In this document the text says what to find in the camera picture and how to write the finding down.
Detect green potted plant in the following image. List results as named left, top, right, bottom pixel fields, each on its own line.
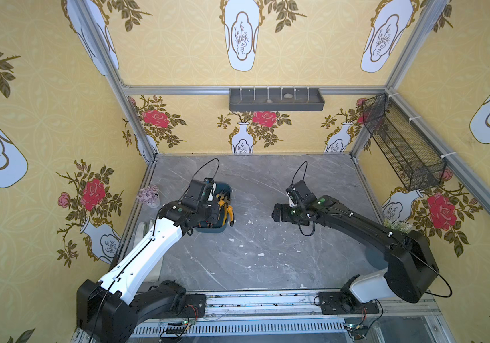
left=384, top=220, right=413, bottom=234

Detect aluminium front rail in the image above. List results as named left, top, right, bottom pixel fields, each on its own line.
left=72, top=289, right=454, bottom=342

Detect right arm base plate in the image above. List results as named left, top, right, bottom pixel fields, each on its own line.
left=314, top=291, right=380, bottom=315

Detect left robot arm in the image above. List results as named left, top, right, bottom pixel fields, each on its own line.
left=77, top=200, right=221, bottom=342

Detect teal plastic storage box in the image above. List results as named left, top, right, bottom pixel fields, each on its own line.
left=196, top=182, right=235, bottom=234

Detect yellow black pliers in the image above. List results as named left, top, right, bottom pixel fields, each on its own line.
left=216, top=193, right=235, bottom=227

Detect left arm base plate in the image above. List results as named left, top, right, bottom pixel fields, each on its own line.
left=160, top=294, right=206, bottom=320

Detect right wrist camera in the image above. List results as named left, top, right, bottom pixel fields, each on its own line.
left=286, top=180, right=317, bottom=207

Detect grey wall shelf tray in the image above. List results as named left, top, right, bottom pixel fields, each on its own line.
left=229, top=87, right=326, bottom=112

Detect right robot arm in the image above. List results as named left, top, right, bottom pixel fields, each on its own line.
left=271, top=195, right=439, bottom=307

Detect black wire mesh basket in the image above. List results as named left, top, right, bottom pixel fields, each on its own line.
left=359, top=94, right=447, bottom=191

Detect pink flower pot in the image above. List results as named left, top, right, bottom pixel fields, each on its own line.
left=137, top=185, right=160, bottom=209

